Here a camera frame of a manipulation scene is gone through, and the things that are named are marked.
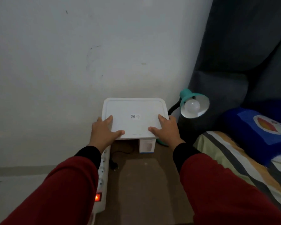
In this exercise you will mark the person's right hand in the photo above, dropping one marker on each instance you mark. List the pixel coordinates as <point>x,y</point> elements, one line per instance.
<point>169,134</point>

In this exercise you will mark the person's left hand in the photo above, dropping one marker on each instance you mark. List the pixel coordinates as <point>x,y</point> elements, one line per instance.
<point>101,135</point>

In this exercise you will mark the person's left middle finger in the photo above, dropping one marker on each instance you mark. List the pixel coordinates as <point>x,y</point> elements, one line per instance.
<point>99,119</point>

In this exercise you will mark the person's right thumb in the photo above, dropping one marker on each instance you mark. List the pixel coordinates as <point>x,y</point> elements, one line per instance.
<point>154,131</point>

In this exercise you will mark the person's left thumb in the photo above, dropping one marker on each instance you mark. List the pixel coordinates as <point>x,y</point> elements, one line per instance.
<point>119,134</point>

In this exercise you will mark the person's right middle finger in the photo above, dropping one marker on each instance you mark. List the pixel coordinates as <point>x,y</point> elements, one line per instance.
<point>171,119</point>

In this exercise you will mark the white plastic container lid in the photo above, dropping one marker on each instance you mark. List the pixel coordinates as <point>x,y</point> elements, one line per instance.
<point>133,110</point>

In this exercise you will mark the person's left forearm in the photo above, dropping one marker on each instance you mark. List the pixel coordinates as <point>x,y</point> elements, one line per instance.
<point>65,189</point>

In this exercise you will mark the person's right forearm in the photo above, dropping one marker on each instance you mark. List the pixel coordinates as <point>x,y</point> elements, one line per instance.
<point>220,192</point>

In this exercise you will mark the small white cardboard box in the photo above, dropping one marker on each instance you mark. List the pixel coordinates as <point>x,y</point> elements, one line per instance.
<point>147,146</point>

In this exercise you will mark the white light bulb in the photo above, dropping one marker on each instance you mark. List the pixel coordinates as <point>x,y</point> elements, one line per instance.
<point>192,106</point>

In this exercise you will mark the teal gooseneck desk lamp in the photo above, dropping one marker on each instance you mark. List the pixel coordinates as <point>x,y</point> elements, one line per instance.
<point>186,94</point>

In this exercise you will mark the white power strip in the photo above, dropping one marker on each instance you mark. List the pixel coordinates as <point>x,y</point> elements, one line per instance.
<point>102,185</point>

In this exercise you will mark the striped bed sheet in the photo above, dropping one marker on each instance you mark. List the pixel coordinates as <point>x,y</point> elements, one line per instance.
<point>238,161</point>

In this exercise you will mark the blue cartoon print pillow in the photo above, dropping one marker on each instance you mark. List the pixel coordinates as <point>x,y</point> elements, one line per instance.
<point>253,133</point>

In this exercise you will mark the dark grey curtain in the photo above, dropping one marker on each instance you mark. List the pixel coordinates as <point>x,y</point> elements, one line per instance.
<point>243,44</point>

